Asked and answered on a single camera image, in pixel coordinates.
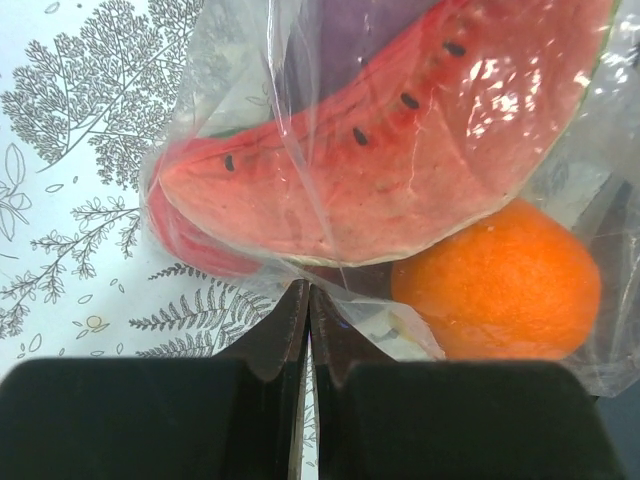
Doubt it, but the fake watermelon slice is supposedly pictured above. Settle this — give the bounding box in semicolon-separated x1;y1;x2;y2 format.
159;1;617;267

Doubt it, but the fake purple eggplant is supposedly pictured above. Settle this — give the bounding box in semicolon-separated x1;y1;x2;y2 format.
281;0;436;113

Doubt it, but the fake whole orange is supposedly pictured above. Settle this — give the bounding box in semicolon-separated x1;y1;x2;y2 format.
391;199;602;360

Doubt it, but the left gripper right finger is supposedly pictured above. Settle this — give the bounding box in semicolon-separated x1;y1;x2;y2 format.
309;288;625;479

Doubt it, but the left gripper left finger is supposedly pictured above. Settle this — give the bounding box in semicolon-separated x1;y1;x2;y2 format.
1;281;309;479

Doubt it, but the floral table mat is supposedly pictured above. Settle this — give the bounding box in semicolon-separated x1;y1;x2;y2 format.
1;1;300;381

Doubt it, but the clear zip top bag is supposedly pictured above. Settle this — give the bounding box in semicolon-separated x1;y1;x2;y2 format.
141;1;639;397

